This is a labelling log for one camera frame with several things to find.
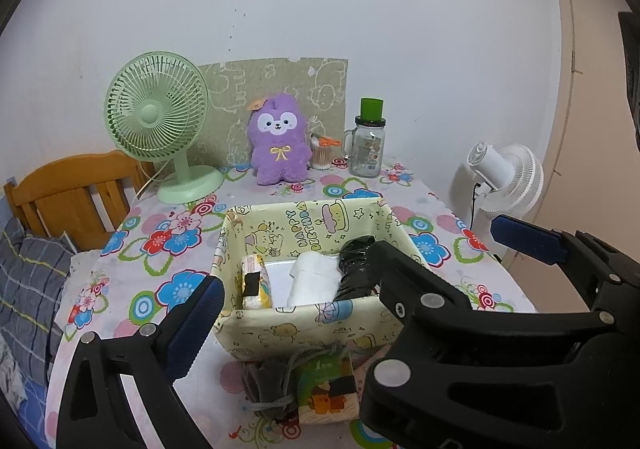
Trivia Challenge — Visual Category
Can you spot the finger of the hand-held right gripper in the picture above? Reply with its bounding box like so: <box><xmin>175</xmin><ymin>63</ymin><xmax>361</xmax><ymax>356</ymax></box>
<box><xmin>372</xmin><ymin>240</ymin><xmax>621</xmax><ymax>335</ymax></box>
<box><xmin>490</xmin><ymin>214</ymin><xmax>640</xmax><ymax>325</ymax></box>

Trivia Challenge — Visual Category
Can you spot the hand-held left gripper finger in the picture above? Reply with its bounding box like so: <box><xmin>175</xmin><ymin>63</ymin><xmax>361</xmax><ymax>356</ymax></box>
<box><xmin>59</xmin><ymin>274</ymin><xmax>226</xmax><ymax>449</ymax></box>

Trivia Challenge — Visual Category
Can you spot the black plastic packet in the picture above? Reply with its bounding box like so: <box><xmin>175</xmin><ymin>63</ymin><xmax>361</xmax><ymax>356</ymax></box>
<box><xmin>336</xmin><ymin>235</ymin><xmax>379</xmax><ymax>302</ymax></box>

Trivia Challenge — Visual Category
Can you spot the yellow black-banded tissue pack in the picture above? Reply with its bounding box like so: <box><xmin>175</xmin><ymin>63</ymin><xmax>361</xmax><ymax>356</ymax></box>
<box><xmin>241</xmin><ymin>254</ymin><xmax>275</xmax><ymax>310</ymax></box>

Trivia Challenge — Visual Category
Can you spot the grey drawstring pouch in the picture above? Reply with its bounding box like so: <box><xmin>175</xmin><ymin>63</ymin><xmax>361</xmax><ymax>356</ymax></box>
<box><xmin>242</xmin><ymin>346</ymin><xmax>302</xmax><ymax>425</ymax></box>

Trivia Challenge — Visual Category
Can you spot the white cloth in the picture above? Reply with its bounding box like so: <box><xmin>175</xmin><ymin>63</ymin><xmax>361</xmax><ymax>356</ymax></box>
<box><xmin>287</xmin><ymin>251</ymin><xmax>347</xmax><ymax>305</ymax></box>
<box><xmin>0</xmin><ymin>334</ymin><xmax>28</xmax><ymax>410</ymax></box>

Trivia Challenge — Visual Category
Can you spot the yellow cartoon printed box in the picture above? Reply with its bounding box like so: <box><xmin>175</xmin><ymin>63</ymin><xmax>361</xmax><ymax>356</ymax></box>
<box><xmin>212</xmin><ymin>198</ymin><xmax>431</xmax><ymax>362</ymax></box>

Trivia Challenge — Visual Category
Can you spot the cartoon printed tissue pack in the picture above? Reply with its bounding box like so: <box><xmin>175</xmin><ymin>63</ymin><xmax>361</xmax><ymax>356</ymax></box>
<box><xmin>295</xmin><ymin>346</ymin><xmax>362</xmax><ymax>425</ymax></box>

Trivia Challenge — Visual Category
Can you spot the white standing fan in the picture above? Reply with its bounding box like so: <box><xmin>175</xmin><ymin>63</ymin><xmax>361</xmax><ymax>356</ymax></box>
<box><xmin>467</xmin><ymin>142</ymin><xmax>544</xmax><ymax>232</ymax></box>

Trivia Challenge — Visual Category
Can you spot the beige door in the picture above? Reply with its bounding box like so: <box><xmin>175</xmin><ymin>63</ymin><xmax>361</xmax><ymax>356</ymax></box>
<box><xmin>542</xmin><ymin>0</ymin><xmax>640</xmax><ymax>270</ymax></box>

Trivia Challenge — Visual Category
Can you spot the glass mug with green lid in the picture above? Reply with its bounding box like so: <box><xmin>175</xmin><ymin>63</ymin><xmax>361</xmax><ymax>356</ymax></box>
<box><xmin>342</xmin><ymin>98</ymin><xmax>387</xmax><ymax>178</ymax></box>

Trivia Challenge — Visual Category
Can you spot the cotton swab jar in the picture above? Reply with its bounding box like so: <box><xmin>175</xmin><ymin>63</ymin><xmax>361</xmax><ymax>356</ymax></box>
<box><xmin>310</xmin><ymin>135</ymin><xmax>334</xmax><ymax>171</ymax></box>

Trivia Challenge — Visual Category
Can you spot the grey plaid pillow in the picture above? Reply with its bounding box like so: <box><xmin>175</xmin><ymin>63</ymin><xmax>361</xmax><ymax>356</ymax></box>
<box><xmin>0</xmin><ymin>216</ymin><xmax>76</xmax><ymax>385</ymax></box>

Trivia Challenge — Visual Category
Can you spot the wooden bed headboard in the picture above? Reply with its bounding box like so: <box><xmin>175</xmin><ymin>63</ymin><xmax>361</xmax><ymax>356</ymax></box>
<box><xmin>4</xmin><ymin>150</ymin><xmax>156</xmax><ymax>250</ymax></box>

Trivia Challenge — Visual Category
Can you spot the purple plush toy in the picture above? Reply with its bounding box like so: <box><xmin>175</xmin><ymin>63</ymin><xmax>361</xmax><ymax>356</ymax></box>
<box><xmin>248</xmin><ymin>96</ymin><xmax>310</xmax><ymax>186</ymax></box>

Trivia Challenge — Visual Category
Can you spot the crumpled white cloth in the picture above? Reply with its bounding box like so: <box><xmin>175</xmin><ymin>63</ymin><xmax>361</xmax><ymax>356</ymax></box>
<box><xmin>0</xmin><ymin>334</ymin><xmax>28</xmax><ymax>410</ymax></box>

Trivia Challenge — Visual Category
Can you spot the green desk fan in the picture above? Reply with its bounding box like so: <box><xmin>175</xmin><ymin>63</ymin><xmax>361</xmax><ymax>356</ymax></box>
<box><xmin>104</xmin><ymin>52</ymin><xmax>224</xmax><ymax>204</ymax></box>

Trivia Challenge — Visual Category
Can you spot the green cartoon board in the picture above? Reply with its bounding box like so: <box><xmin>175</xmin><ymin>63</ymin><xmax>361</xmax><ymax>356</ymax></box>
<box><xmin>195</xmin><ymin>58</ymin><xmax>348</xmax><ymax>169</ymax></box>

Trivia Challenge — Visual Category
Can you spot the black fan cable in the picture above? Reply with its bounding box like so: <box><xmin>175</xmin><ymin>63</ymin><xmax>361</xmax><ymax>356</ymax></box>
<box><xmin>470</xmin><ymin>182</ymin><xmax>484</xmax><ymax>230</ymax></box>

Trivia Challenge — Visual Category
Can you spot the white fan cable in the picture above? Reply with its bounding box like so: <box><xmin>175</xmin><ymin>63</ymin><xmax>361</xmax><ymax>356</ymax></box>
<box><xmin>132</xmin><ymin>162</ymin><xmax>168</xmax><ymax>205</ymax></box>

